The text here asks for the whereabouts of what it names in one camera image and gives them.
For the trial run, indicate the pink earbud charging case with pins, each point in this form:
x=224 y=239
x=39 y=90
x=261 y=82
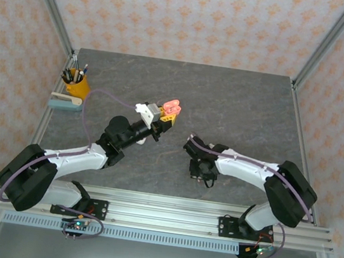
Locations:
x=172 y=102

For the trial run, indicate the white earbud charging case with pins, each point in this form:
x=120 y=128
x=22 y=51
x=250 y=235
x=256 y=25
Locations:
x=140 y=141

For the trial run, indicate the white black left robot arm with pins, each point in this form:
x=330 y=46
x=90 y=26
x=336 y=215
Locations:
x=74 y=160

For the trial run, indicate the yellow pen holder cup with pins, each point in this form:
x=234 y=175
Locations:
x=79 y=90

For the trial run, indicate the teal beige stapler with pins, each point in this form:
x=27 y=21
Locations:
x=66 y=106

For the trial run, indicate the white marker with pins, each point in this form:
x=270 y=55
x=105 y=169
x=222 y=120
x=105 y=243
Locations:
x=81 y=75

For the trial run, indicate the blue white pen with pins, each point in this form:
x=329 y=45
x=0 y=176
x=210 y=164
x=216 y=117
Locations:
x=85 y=68

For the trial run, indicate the black pen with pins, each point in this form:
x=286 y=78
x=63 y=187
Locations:
x=67 y=74

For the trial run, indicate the silver pen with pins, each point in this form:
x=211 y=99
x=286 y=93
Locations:
x=76 y=63

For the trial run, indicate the small controller circuit board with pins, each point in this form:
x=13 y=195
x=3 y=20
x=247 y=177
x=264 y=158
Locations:
x=259 y=251
x=76 y=225

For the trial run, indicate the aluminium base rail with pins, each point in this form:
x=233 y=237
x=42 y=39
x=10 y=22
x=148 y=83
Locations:
x=163 y=212

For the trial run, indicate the aluminium table side rail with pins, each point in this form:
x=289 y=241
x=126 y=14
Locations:
x=304 y=154
x=43 y=117

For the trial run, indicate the aluminium frame post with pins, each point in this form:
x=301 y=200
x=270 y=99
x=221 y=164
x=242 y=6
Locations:
x=329 y=42
x=51 y=3

